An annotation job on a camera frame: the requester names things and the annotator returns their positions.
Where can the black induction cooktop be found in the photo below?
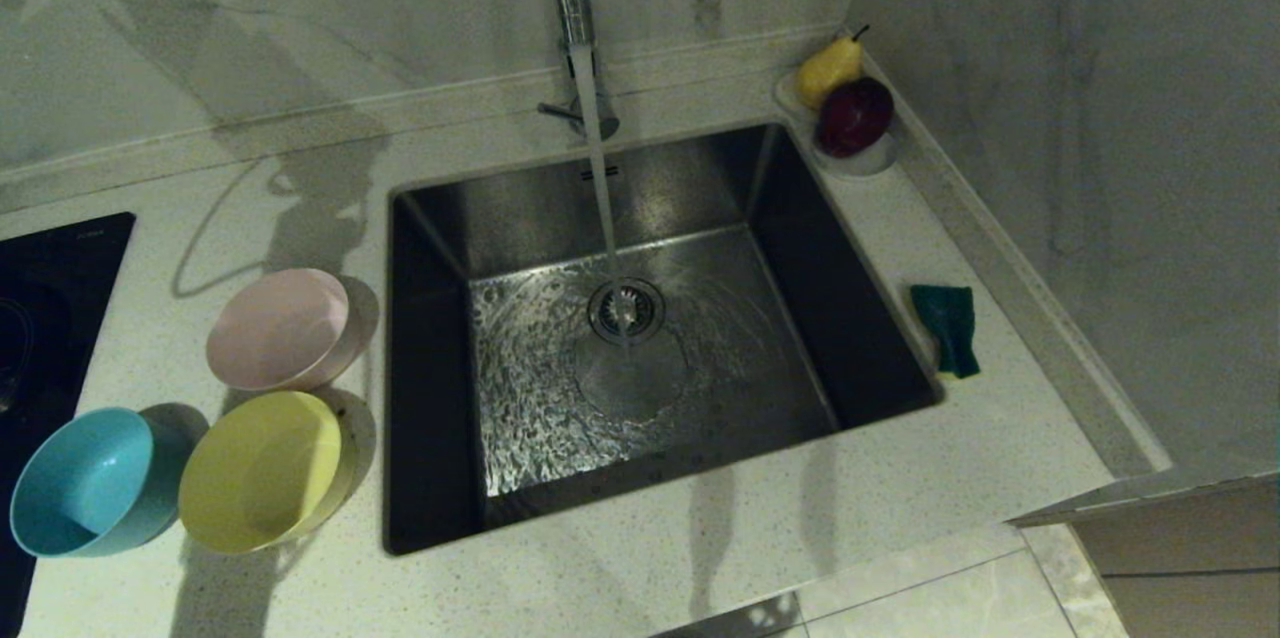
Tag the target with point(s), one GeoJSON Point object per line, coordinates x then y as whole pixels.
{"type": "Point", "coordinates": [50, 318]}

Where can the round metal drain strainer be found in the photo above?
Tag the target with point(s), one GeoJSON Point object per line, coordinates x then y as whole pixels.
{"type": "Point", "coordinates": [627, 311]}

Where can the pink plastic bowl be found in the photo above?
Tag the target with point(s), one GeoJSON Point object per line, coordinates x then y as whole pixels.
{"type": "Point", "coordinates": [280, 333]}

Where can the blue plastic bowl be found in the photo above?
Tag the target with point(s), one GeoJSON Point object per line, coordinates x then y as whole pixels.
{"type": "Point", "coordinates": [85, 483]}

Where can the yellow green sponge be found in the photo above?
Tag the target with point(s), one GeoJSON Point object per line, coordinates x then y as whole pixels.
{"type": "Point", "coordinates": [948, 318]}

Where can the small white dish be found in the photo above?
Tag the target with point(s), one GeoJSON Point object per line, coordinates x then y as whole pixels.
{"type": "Point", "coordinates": [865, 164]}

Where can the yellow pear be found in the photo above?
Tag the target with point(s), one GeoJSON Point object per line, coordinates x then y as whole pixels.
{"type": "Point", "coordinates": [825, 73]}

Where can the stainless steel sink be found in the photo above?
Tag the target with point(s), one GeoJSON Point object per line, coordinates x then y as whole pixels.
{"type": "Point", "coordinates": [760, 318]}

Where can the yellow plastic bowl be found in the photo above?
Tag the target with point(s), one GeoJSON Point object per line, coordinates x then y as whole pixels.
{"type": "Point", "coordinates": [260, 473]}

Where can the dark red apple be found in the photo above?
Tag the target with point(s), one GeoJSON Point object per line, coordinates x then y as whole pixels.
{"type": "Point", "coordinates": [853, 116]}

